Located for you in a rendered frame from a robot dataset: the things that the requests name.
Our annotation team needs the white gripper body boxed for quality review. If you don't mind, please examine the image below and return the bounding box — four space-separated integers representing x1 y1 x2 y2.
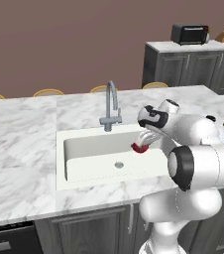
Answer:
137 129 164 149

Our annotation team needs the red onion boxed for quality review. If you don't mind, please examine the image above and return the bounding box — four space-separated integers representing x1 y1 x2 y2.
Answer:
131 142 150 155

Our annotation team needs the white sink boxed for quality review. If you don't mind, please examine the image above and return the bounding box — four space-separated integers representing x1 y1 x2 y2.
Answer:
56 126 171 191

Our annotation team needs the dark grey cupboard door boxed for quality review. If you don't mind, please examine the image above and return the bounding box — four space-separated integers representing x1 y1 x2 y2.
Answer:
132 201 156 254
182 187 224 254
50 205 132 254

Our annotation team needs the grey tap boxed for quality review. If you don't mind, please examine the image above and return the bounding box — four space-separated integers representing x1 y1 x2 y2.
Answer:
99 79 124 133

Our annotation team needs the dark grey cupboard run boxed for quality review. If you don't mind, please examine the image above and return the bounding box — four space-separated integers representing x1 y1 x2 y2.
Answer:
141 39 224 96

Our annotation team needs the black toaster oven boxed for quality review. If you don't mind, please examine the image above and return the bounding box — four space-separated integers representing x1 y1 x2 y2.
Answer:
170 23 210 47

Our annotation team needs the wooden knife block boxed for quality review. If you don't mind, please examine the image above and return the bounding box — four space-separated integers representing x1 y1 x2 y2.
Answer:
214 27 224 44

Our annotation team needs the black dishwasher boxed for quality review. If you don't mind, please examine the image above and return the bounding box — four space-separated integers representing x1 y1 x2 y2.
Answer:
0 220 44 254

